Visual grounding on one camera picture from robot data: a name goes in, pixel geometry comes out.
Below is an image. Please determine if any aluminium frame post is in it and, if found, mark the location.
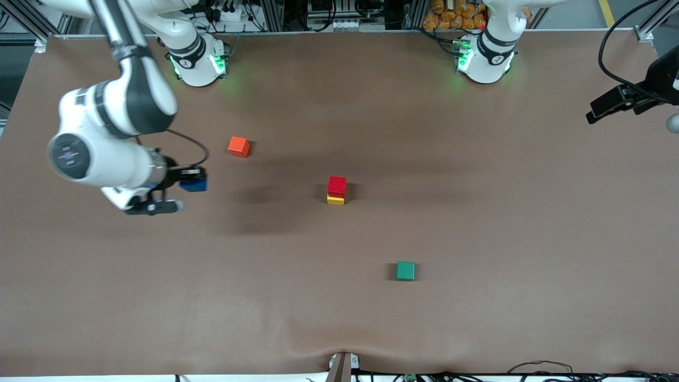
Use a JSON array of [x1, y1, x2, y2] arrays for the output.
[[6, 0, 56, 39], [634, 0, 679, 42]]

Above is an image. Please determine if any table edge clamp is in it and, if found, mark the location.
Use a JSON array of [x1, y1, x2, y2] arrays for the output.
[[325, 351, 361, 382]]

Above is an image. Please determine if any blue cube block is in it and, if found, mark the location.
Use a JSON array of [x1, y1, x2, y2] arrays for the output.
[[179, 171, 209, 193]]

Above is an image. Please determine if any black cable bundle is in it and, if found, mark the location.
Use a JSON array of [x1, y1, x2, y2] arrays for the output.
[[446, 360, 679, 382]]

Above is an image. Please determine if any white power strip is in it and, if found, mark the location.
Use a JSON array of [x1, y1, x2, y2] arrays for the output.
[[208, 6, 251, 23]]

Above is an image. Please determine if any orange bag pile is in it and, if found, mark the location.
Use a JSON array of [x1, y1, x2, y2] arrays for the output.
[[422, 0, 488, 31]]

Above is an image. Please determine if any orange cube block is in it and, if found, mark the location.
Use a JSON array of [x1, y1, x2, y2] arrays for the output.
[[228, 136, 251, 159]]

